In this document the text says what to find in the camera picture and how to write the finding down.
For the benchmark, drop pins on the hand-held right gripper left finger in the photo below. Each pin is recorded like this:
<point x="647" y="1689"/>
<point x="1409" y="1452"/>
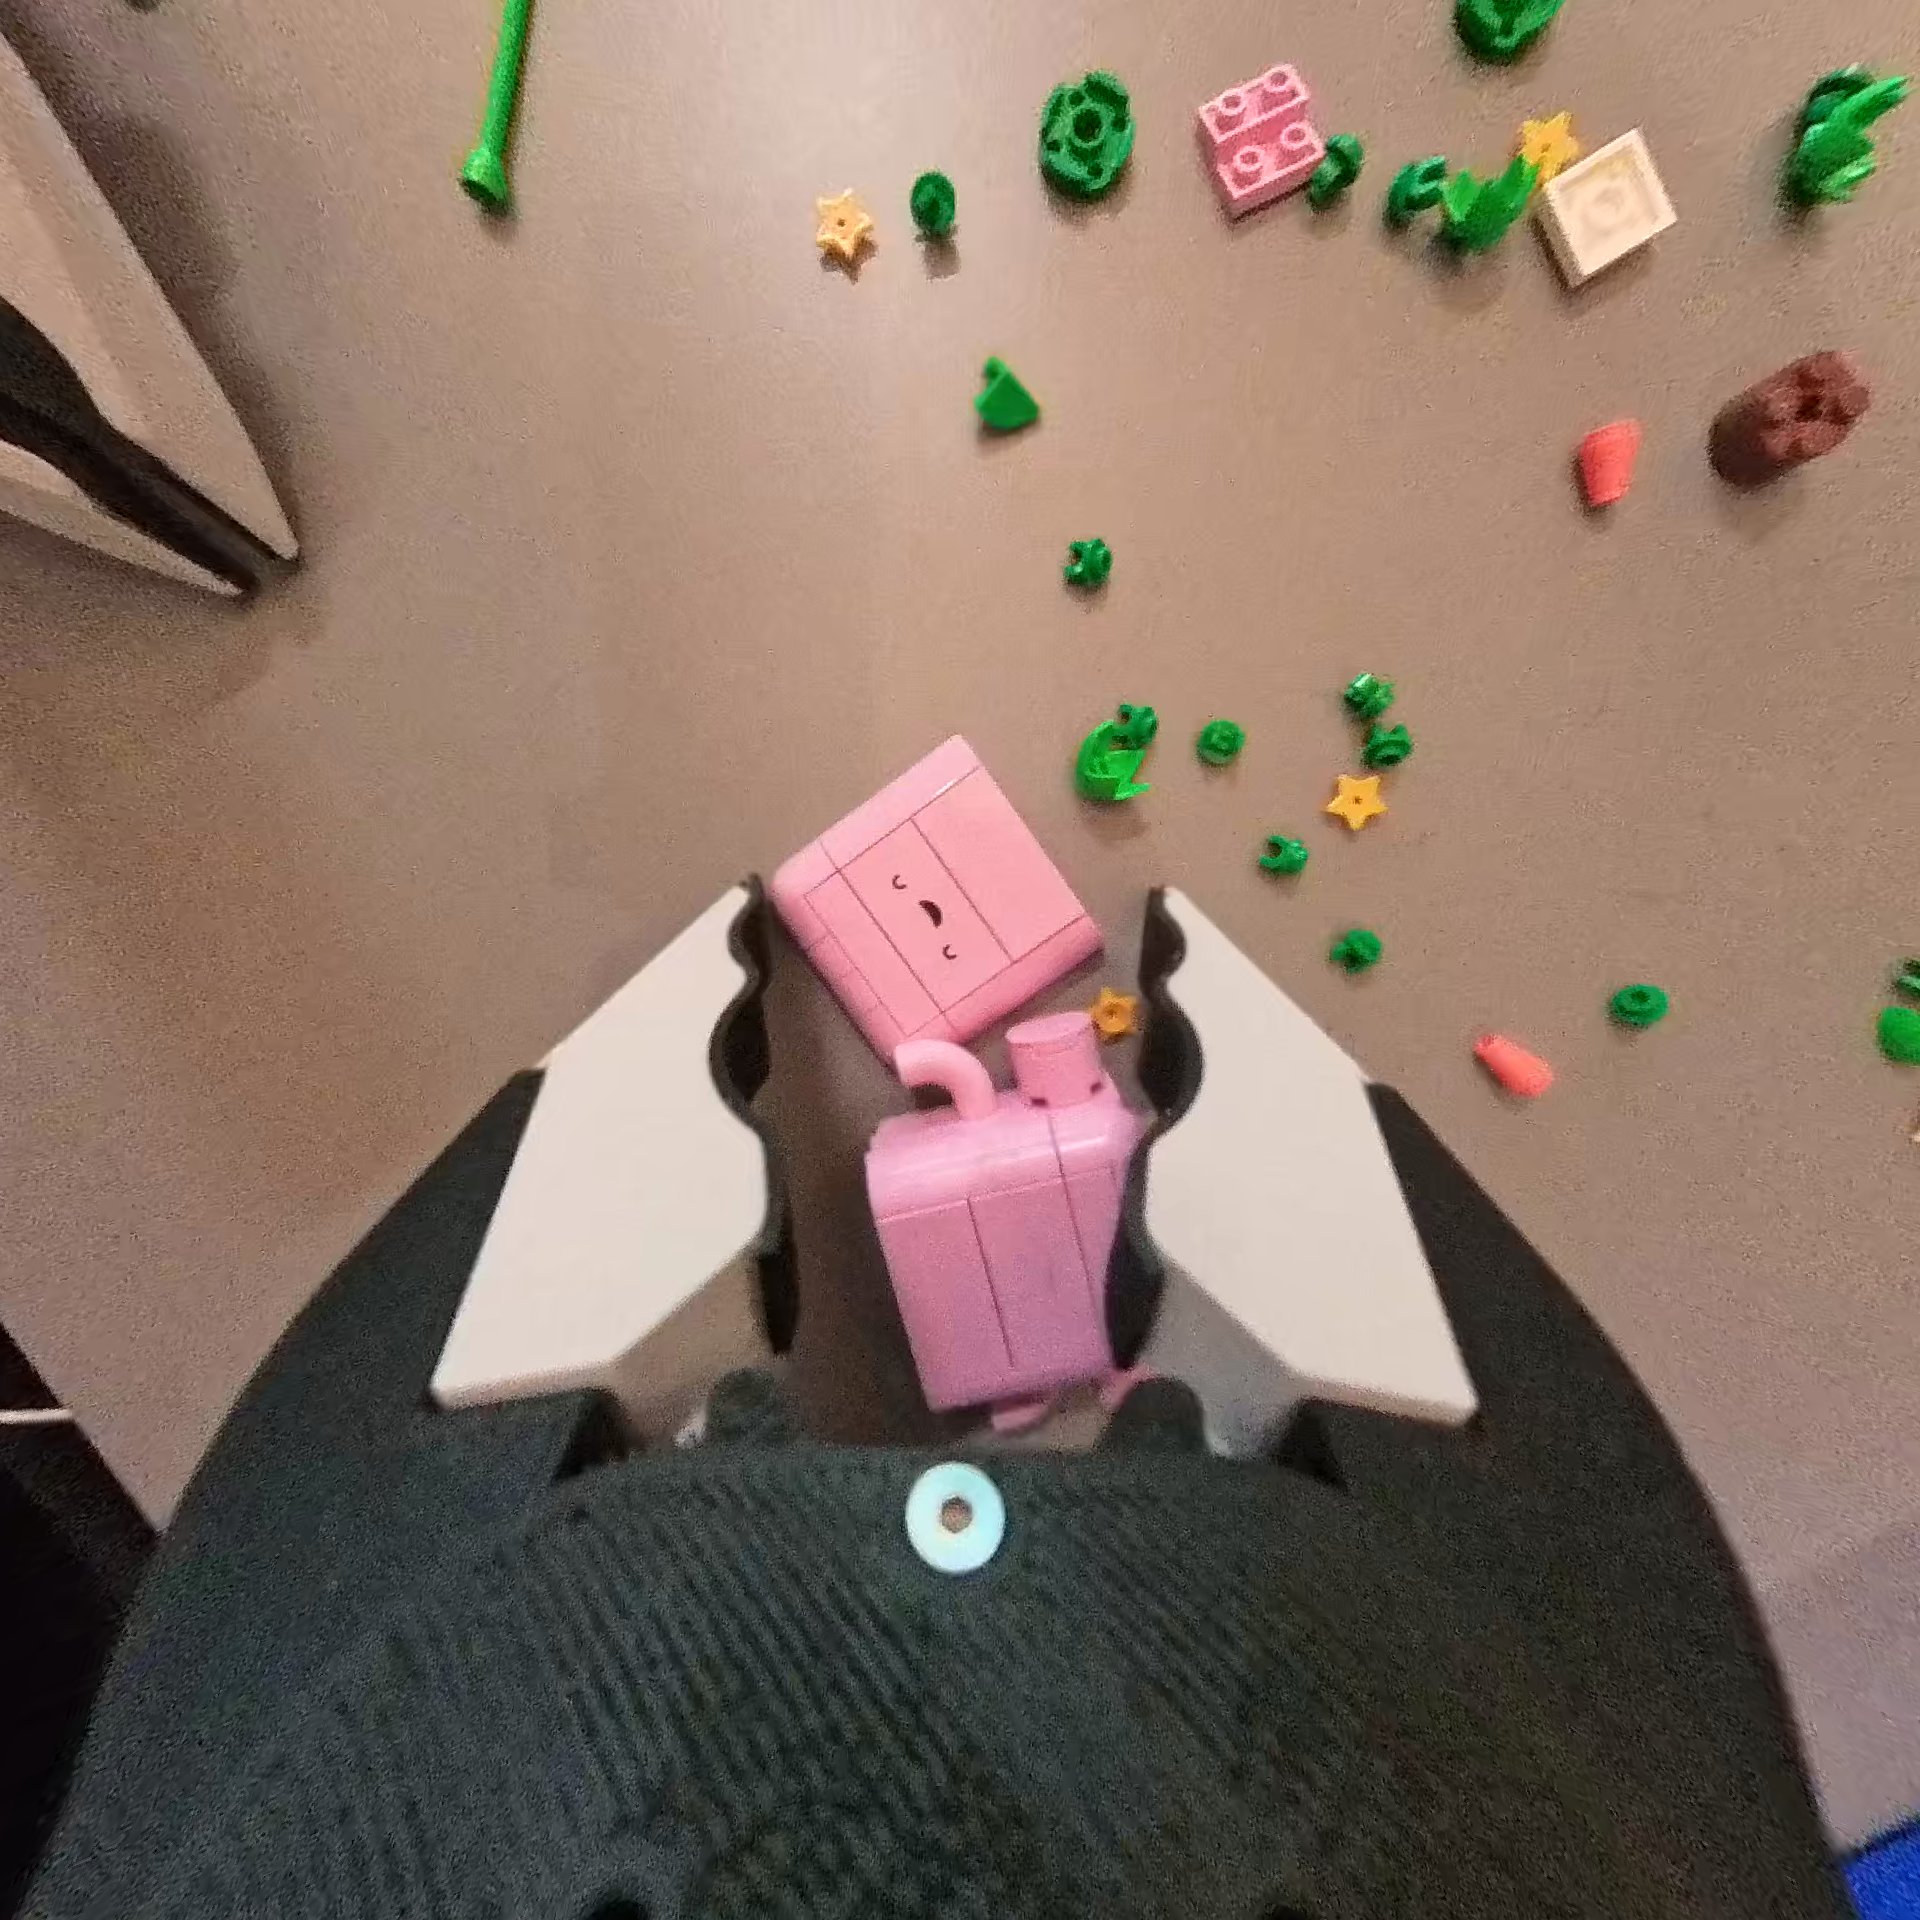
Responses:
<point x="599" y="1228"/>

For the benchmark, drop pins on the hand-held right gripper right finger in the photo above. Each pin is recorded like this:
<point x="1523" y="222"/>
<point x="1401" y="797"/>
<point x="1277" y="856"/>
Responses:
<point x="1303" y="1228"/>

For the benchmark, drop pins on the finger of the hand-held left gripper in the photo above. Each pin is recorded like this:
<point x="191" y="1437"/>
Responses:
<point x="60" y="505"/>
<point x="118" y="345"/>

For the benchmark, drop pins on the pink brick animal body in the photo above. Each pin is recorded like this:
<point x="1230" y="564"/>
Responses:
<point x="990" y="1262"/>

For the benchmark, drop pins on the pink brick block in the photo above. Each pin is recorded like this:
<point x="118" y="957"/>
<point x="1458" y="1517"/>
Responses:
<point x="842" y="898"/>

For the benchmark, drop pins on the pink smiley face tile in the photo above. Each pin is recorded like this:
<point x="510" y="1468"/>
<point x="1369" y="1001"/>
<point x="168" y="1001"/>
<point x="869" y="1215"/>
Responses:
<point x="960" y="875"/>

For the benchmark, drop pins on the coral cone piece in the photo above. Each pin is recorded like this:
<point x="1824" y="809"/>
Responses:
<point x="1607" y="465"/>
<point x="1518" y="1065"/>

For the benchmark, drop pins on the yellow star piece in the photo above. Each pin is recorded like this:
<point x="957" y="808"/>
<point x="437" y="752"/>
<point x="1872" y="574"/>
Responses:
<point x="1358" y="800"/>
<point x="1115" y="1014"/>
<point x="844" y="227"/>
<point x="1549" y="144"/>

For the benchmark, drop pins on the green flexible rod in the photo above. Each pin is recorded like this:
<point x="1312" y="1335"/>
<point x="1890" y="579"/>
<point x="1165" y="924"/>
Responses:
<point x="495" y="133"/>

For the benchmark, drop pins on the scattered small green clips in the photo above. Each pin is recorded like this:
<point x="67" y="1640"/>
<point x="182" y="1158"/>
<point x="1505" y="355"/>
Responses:
<point x="1218" y="743"/>

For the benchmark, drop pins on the green spiky leaf piece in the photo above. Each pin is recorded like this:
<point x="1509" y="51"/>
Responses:
<point x="1835" y="151"/>
<point x="1483" y="211"/>
<point x="1112" y="758"/>

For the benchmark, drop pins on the green dome piece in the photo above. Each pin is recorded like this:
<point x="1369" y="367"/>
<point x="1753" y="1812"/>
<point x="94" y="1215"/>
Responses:
<point x="1005" y="403"/>

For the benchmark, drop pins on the brown round brick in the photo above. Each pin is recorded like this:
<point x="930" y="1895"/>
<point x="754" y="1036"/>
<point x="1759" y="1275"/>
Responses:
<point x="1783" y="419"/>

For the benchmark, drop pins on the green round plate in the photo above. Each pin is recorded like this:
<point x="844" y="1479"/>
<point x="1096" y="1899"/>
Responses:
<point x="1112" y="165"/>
<point x="1501" y="25"/>

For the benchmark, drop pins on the white square tile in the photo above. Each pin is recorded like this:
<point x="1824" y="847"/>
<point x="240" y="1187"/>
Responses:
<point x="1575" y="249"/>

